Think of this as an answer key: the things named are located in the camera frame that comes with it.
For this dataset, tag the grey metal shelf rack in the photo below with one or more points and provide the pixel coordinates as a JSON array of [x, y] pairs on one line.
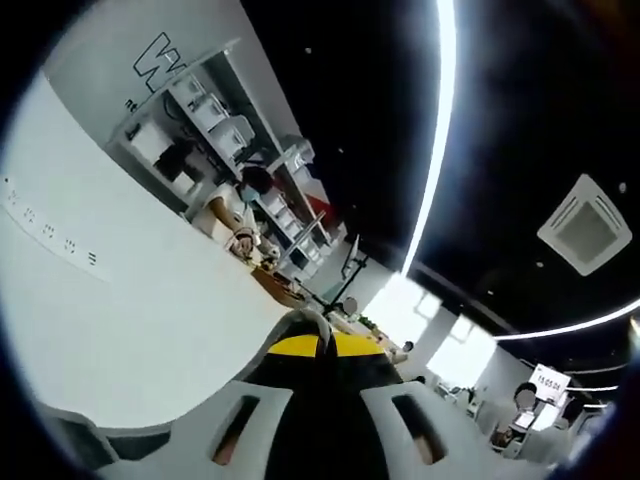
[[202, 65]]

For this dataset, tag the black stand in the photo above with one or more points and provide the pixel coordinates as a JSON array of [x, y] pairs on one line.
[[350, 280]]

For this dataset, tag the black bag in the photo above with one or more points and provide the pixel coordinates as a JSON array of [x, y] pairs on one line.
[[177, 160]]

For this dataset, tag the long ceiling light strip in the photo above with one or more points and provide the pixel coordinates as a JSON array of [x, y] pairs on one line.
[[440, 125]]

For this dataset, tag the white ceiling air conditioner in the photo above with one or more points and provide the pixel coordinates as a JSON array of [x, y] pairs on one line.
[[585, 225]]

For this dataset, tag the short ceiling light strip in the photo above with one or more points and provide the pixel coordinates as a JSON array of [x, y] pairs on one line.
[[575, 325]]

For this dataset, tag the white wall display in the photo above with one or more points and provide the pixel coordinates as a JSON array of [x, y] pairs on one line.
[[550, 382]]

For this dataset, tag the row of white storage boxes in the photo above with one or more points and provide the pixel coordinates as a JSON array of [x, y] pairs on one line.
[[235, 135]]

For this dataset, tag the wooden tray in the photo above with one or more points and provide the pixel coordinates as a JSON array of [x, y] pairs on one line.
[[277, 287]]

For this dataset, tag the white power strip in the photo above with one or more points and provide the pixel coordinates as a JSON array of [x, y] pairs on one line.
[[50, 235]]

